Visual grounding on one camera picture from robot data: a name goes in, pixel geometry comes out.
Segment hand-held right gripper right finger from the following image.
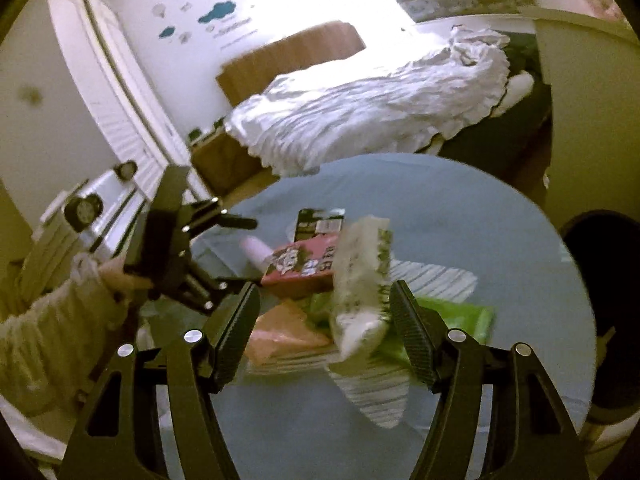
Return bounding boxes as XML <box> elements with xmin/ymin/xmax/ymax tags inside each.
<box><xmin>389</xmin><ymin>280</ymin><xmax>588</xmax><ymax>480</ymax></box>

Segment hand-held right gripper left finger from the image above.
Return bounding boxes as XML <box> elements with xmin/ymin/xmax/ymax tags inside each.
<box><xmin>60</xmin><ymin>281</ymin><xmax>261</xmax><ymax>480</ymax></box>

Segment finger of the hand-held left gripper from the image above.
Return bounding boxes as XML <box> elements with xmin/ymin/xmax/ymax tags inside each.
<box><xmin>172</xmin><ymin>265</ymin><xmax>237</xmax><ymax>314</ymax></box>
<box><xmin>192</xmin><ymin>199</ymin><xmax>259</xmax><ymax>233</ymax></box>

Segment green white snack packet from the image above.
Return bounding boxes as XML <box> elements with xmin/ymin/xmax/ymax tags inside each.
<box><xmin>331</xmin><ymin>216</ymin><xmax>395</xmax><ymax>362</ymax></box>

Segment person's left forearm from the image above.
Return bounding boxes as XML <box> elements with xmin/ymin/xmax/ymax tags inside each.
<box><xmin>0</xmin><ymin>252</ymin><xmax>132</xmax><ymax>417</ymax></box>

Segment person's left hand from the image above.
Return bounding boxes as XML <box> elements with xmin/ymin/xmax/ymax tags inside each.
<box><xmin>99</xmin><ymin>257</ymin><xmax>154</xmax><ymax>293</ymax></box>

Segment orange packet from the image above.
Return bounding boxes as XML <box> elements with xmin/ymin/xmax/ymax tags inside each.
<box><xmin>249</xmin><ymin>300</ymin><xmax>332</xmax><ymax>367</ymax></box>

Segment bright green packet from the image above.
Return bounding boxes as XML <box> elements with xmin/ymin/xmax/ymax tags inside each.
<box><xmin>305</xmin><ymin>292</ymin><xmax>496</xmax><ymax>362</ymax></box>

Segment brown nightstand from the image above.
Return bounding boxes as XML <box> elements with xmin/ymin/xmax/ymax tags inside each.
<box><xmin>190</xmin><ymin>132</ymin><xmax>278</xmax><ymax>196</ymax></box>

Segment white striped cloth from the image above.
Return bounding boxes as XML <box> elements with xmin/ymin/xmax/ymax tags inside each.
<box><xmin>327</xmin><ymin>260</ymin><xmax>477</xmax><ymax>429</ymax></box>

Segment pink printed box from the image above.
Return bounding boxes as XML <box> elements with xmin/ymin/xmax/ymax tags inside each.
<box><xmin>260</xmin><ymin>239</ymin><xmax>347</xmax><ymax>294</ymax></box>

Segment white ribbed suitcase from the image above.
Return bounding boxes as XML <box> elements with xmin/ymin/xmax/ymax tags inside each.
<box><xmin>20</xmin><ymin>160</ymin><xmax>168</xmax><ymax>311</ymax></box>

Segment black barcode package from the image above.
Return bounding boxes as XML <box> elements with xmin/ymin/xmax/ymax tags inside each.
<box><xmin>295</xmin><ymin>207</ymin><xmax>347</xmax><ymax>247</ymax></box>

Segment white louvered wardrobe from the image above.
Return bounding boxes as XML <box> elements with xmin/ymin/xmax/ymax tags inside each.
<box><xmin>45</xmin><ymin>0</ymin><xmax>211</xmax><ymax>201</ymax></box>

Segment bed with white duvet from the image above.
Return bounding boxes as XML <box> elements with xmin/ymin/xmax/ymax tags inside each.
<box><xmin>225</xmin><ymin>25</ymin><xmax>512</xmax><ymax>177</ymax></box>

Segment brown padded headboard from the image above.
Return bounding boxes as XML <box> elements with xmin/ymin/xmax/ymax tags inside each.
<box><xmin>216</xmin><ymin>21</ymin><xmax>367</xmax><ymax>108</ymax></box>

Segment black bin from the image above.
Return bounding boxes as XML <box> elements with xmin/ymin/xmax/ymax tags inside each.
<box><xmin>560</xmin><ymin>210</ymin><xmax>637</xmax><ymax>413</ymax></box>

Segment dark bed base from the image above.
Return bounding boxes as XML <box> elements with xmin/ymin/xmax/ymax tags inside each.
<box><xmin>425</xmin><ymin>35</ymin><xmax>553</xmax><ymax>163</ymax></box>

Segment white pillow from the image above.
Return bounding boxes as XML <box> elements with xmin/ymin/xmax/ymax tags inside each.
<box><xmin>495</xmin><ymin>71</ymin><xmax>536</xmax><ymax>117</ymax></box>

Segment white cabinet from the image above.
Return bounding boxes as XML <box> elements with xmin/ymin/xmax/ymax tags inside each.
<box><xmin>532</xmin><ymin>4</ymin><xmax>640</xmax><ymax>246</ymax></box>

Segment dark green cloth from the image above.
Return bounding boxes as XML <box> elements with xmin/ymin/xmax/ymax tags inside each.
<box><xmin>505</xmin><ymin>30</ymin><xmax>542</xmax><ymax>77</ymax></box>

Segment cloud wall stickers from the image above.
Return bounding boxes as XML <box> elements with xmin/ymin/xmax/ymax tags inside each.
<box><xmin>150</xmin><ymin>0</ymin><xmax>256</xmax><ymax>46</ymax></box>

